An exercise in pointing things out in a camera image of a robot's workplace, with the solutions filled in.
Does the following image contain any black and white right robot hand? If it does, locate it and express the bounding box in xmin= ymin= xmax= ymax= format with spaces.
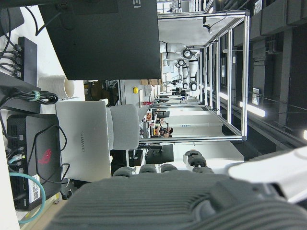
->
xmin=45 ymin=142 xmax=307 ymax=230

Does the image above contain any white paper cup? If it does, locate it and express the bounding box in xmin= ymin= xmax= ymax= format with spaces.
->
xmin=38 ymin=75 xmax=76 ymax=99

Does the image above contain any small black monitor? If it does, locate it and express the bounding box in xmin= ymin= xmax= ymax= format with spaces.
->
xmin=146 ymin=144 xmax=174 ymax=165

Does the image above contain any person with face mask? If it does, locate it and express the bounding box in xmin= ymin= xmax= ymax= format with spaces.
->
xmin=153 ymin=126 xmax=174 ymax=138

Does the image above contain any silver Huawei laptop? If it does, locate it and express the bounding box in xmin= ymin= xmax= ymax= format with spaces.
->
xmin=55 ymin=99 xmax=113 ymax=180

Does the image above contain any black ROG mini computer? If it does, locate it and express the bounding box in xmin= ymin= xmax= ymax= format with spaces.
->
xmin=6 ymin=114 xmax=63 ymax=211

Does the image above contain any white humanoid robot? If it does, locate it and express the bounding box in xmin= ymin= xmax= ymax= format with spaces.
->
xmin=159 ymin=40 xmax=200 ymax=91

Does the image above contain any large black computer monitor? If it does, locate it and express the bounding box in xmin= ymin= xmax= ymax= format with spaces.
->
xmin=38 ymin=0 xmax=163 ymax=81

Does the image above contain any black power adapter brick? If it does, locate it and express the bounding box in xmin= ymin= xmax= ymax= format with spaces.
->
xmin=0 ymin=71 xmax=42 ymax=114

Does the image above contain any black USB hub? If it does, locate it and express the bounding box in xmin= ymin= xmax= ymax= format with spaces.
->
xmin=17 ymin=36 xmax=38 ymax=85

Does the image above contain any teal network cable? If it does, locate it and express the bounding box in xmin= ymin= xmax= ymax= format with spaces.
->
xmin=8 ymin=155 xmax=47 ymax=225

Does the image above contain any aluminium frame cage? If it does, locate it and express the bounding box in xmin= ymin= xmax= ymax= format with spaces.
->
xmin=138 ymin=8 xmax=250 ymax=144

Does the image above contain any bundled black cable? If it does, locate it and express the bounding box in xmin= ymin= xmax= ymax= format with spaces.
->
xmin=14 ymin=90 xmax=59 ymax=105

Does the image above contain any black camera on frame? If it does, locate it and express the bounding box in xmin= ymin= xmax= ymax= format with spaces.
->
xmin=202 ymin=16 xmax=213 ymax=35

